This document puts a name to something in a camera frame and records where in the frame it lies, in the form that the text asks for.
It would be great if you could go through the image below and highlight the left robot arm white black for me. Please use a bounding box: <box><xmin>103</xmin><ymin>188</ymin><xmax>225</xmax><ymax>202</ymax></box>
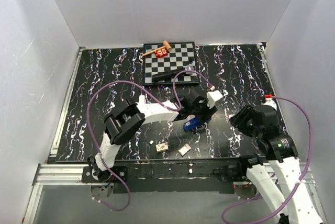
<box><xmin>88</xmin><ymin>90</ymin><xmax>222</xmax><ymax>182</ymax></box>

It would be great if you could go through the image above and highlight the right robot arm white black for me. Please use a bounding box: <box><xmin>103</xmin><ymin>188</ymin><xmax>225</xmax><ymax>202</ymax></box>
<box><xmin>229</xmin><ymin>104</ymin><xmax>323</xmax><ymax>223</ymax></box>

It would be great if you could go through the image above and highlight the black microphone silver grille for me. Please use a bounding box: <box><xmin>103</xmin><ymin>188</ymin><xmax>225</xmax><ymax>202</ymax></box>
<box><xmin>151</xmin><ymin>66</ymin><xmax>194</xmax><ymax>82</ymax></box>

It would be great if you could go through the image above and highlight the black white chessboard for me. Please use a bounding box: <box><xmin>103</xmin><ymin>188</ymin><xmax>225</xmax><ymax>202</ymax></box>
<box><xmin>142</xmin><ymin>42</ymin><xmax>199</xmax><ymax>86</ymax></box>

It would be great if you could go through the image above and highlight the white staple box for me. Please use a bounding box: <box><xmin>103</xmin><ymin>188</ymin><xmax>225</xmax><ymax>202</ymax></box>
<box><xmin>155</xmin><ymin>142</ymin><xmax>169</xmax><ymax>153</ymax></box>

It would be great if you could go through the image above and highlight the red dice block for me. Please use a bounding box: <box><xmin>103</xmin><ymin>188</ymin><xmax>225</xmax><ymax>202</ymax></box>
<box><xmin>154</xmin><ymin>48</ymin><xmax>169</xmax><ymax>58</ymax></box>

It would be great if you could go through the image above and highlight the wooden mallet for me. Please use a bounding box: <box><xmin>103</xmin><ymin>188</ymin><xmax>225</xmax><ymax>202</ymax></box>
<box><xmin>142</xmin><ymin>40</ymin><xmax>172</xmax><ymax>57</ymax></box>

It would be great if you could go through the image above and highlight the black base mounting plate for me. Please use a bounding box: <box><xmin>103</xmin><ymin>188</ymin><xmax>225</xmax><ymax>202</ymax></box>
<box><xmin>81</xmin><ymin>158</ymin><xmax>255</xmax><ymax>194</ymax></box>

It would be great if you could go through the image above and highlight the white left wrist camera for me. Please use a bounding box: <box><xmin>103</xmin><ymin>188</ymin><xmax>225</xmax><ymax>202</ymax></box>
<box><xmin>207</xmin><ymin>90</ymin><xmax>223</xmax><ymax>109</ymax></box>

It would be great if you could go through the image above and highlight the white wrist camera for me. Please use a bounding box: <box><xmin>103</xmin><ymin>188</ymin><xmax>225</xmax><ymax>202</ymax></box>
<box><xmin>262</xmin><ymin>94</ymin><xmax>277</xmax><ymax>110</ymax></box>
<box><xmin>207</xmin><ymin>90</ymin><xmax>223</xmax><ymax>109</ymax></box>

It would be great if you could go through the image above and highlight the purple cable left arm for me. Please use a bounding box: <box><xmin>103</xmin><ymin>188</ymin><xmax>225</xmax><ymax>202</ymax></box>
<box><xmin>86</xmin><ymin>68</ymin><xmax>215</xmax><ymax>211</ymax></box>

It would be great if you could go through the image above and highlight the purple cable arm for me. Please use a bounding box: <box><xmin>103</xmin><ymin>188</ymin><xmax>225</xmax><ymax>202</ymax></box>
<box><xmin>221</xmin><ymin>96</ymin><xmax>314</xmax><ymax>223</ymax></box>
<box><xmin>86</xmin><ymin>68</ymin><xmax>215</xmax><ymax>211</ymax></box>

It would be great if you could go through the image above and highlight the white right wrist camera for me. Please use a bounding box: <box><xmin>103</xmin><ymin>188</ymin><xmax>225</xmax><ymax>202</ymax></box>
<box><xmin>262</xmin><ymin>94</ymin><xmax>277</xmax><ymax>110</ymax></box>

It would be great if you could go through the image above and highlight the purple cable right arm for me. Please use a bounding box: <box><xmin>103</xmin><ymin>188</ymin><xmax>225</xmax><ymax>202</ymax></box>
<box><xmin>221</xmin><ymin>96</ymin><xmax>314</xmax><ymax>223</ymax></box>

